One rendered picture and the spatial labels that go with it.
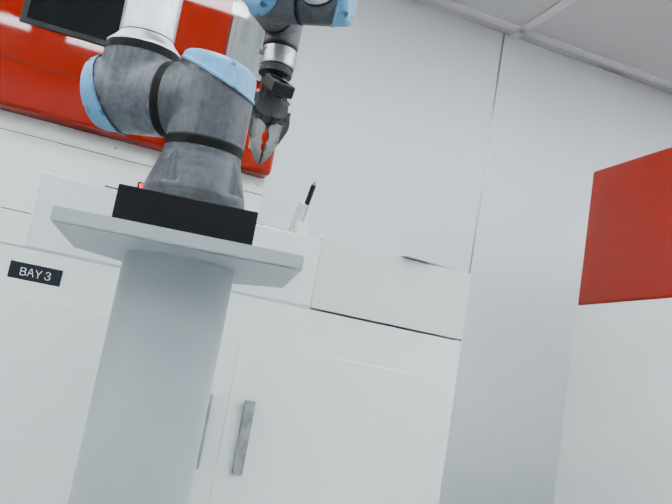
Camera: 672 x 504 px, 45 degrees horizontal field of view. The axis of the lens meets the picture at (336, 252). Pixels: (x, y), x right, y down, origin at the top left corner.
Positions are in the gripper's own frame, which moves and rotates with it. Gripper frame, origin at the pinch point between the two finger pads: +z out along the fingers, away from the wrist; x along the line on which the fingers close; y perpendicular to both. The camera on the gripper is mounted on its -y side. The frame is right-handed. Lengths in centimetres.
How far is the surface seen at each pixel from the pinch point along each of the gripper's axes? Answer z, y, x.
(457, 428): 48, 207, -170
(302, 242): 16.2, -3.9, -10.9
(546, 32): -165, 191, -180
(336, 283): 22.8, -3.9, -19.6
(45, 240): 26.9, -3.9, 36.7
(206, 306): 37, -48, 14
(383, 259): 15.6, -3.9, -28.9
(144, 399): 50, -48, 19
